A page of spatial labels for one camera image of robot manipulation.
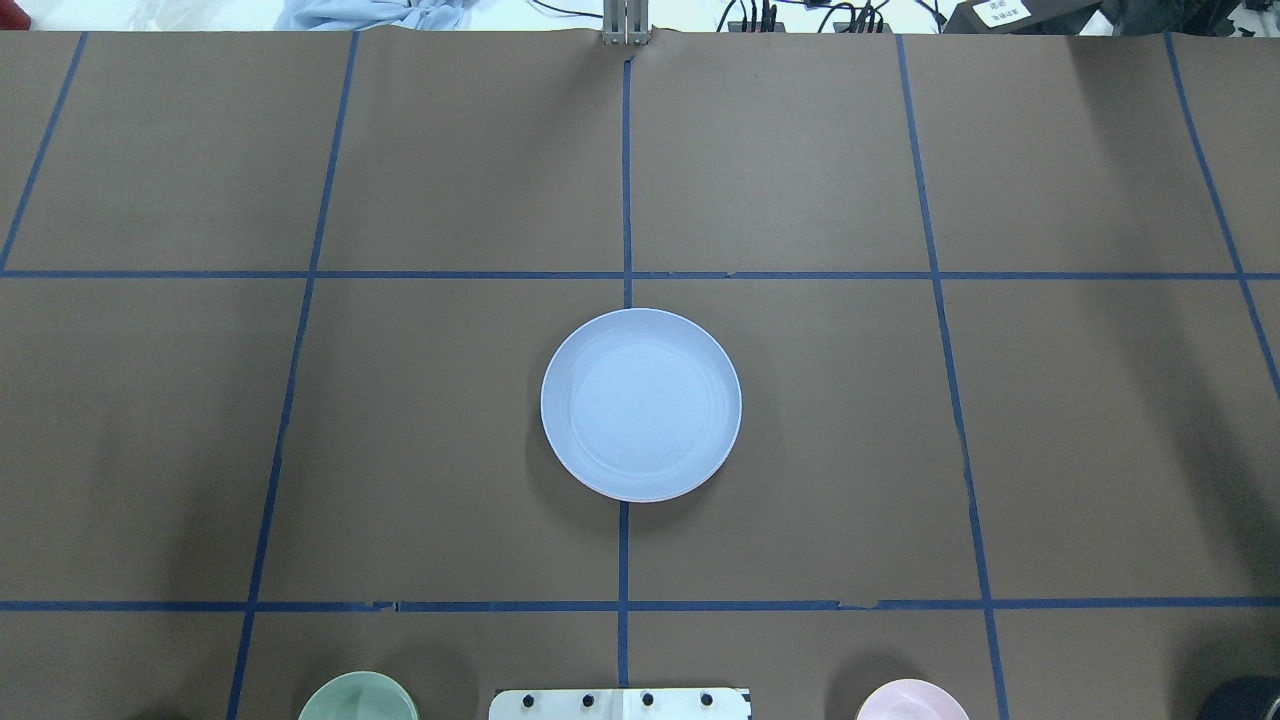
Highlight blue plate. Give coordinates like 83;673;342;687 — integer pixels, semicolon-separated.
539;307;744;503

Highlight pink bowl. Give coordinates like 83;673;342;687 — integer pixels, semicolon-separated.
855;678;969;720

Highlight green bowl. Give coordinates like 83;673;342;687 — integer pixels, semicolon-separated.
297;671;420;720

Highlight light blue cloth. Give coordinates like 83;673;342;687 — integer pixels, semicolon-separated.
273;1;467;32

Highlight dark blue pot with lid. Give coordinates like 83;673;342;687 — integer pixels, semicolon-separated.
1196;675;1279;720

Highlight aluminium frame post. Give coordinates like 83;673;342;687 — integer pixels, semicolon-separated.
602;0;652;46

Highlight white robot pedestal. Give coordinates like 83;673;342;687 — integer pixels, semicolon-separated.
488;687;753;719

